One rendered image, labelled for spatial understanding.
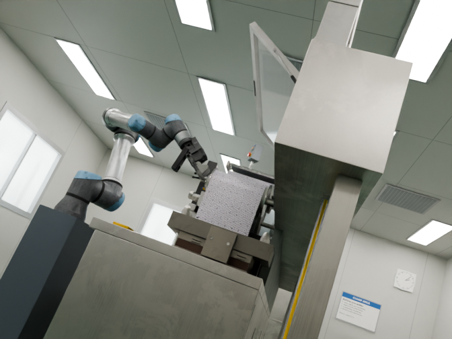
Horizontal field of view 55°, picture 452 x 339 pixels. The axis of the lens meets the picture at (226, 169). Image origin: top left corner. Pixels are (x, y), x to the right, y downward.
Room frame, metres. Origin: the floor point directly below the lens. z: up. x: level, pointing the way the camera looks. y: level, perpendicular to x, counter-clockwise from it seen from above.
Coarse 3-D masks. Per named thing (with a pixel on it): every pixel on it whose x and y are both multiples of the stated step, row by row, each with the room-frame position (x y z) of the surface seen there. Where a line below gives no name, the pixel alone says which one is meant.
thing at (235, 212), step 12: (216, 192) 1.81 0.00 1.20; (228, 192) 1.80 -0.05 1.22; (204, 204) 1.82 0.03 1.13; (216, 204) 1.81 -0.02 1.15; (228, 204) 1.79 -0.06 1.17; (240, 204) 1.78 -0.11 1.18; (252, 204) 1.77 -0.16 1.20; (204, 216) 1.81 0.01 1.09; (216, 216) 1.80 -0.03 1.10; (228, 216) 1.79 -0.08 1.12; (240, 216) 1.78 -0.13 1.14; (252, 216) 1.77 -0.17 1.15; (228, 228) 1.79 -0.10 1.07; (240, 228) 1.78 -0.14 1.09
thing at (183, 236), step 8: (184, 232) 1.63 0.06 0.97; (184, 240) 1.63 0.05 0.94; (192, 240) 1.62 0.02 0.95; (200, 240) 1.61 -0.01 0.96; (184, 248) 1.63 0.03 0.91; (192, 248) 1.62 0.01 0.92; (200, 248) 1.61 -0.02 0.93; (232, 256) 1.58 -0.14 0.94; (240, 256) 1.59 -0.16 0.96; (248, 256) 1.57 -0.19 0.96; (224, 264) 1.59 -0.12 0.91; (232, 264) 1.58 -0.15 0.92; (240, 264) 1.58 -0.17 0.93; (248, 264) 1.57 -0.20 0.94; (248, 272) 1.66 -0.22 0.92
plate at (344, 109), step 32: (320, 64) 0.92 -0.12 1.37; (352, 64) 0.90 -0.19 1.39; (384, 64) 0.89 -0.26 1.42; (320, 96) 0.92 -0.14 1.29; (352, 96) 0.90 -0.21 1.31; (384, 96) 0.88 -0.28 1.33; (288, 128) 0.93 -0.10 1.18; (320, 128) 0.91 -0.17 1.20; (352, 128) 0.89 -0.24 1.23; (384, 128) 0.88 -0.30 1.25; (288, 160) 1.01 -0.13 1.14; (320, 160) 0.93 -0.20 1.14; (352, 160) 0.89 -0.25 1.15; (384, 160) 0.88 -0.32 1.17; (288, 192) 1.25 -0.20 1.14; (320, 192) 1.14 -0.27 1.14; (288, 224) 1.62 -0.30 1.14; (288, 256) 2.28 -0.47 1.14; (288, 288) 3.69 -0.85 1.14
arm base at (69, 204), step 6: (66, 198) 2.03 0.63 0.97; (72, 198) 2.02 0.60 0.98; (78, 198) 2.02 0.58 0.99; (84, 198) 2.04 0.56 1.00; (60, 204) 2.02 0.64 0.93; (66, 204) 2.01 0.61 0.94; (72, 204) 2.01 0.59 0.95; (78, 204) 2.03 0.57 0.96; (84, 204) 2.05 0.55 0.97; (60, 210) 2.01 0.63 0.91; (66, 210) 2.00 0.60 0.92; (72, 210) 2.01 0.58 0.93; (78, 210) 2.03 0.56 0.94; (84, 210) 2.05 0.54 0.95; (78, 216) 2.02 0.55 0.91; (84, 216) 2.06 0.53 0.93
